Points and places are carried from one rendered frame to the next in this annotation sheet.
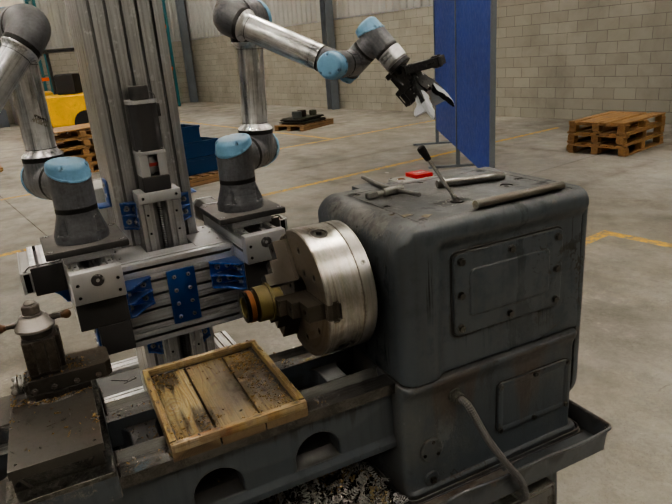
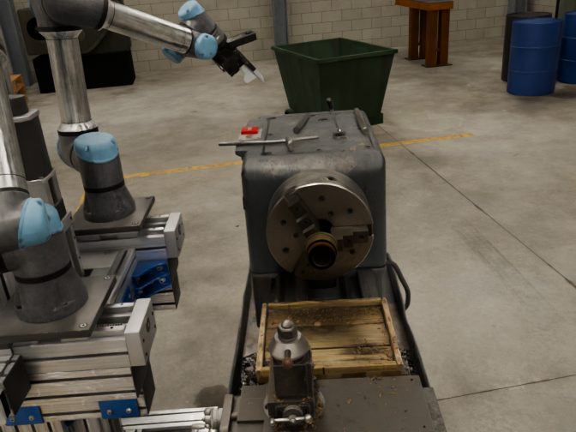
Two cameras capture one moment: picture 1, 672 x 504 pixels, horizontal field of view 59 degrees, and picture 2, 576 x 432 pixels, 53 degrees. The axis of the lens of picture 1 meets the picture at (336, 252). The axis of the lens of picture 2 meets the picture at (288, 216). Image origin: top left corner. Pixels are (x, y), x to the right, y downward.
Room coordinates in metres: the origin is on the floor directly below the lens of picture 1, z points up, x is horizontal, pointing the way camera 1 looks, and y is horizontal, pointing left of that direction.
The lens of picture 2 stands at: (0.72, 1.45, 1.82)
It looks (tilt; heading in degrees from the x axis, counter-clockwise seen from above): 24 degrees down; 298
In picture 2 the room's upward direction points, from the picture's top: 4 degrees counter-clockwise
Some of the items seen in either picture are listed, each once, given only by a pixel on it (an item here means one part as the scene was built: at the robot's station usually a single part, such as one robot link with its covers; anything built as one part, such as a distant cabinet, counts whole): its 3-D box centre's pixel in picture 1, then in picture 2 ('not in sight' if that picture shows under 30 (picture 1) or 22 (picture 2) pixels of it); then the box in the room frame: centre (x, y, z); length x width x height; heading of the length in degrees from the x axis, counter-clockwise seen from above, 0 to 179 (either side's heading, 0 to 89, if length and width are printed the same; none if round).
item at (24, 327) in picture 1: (33, 321); (288, 342); (1.16, 0.65, 1.13); 0.08 x 0.08 x 0.03
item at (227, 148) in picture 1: (235, 156); (98, 159); (1.93, 0.30, 1.33); 0.13 x 0.12 x 0.14; 155
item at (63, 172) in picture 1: (69, 182); (30, 236); (1.70, 0.75, 1.33); 0.13 x 0.12 x 0.14; 49
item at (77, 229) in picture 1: (79, 221); (47, 284); (1.69, 0.74, 1.21); 0.15 x 0.15 x 0.10
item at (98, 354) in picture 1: (62, 375); (293, 388); (1.17, 0.63, 0.99); 0.20 x 0.10 x 0.05; 115
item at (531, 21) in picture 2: not in sight; (533, 57); (1.25, -6.59, 0.44); 0.59 x 0.59 x 0.88
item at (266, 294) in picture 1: (262, 303); (321, 249); (1.29, 0.18, 1.08); 0.09 x 0.09 x 0.09; 25
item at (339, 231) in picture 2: (306, 307); (351, 235); (1.24, 0.08, 1.08); 0.12 x 0.11 x 0.05; 25
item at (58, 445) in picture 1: (53, 411); (324, 415); (1.10, 0.63, 0.95); 0.43 x 0.17 x 0.05; 25
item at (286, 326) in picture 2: (29, 307); (286, 328); (1.16, 0.65, 1.17); 0.04 x 0.04 x 0.03
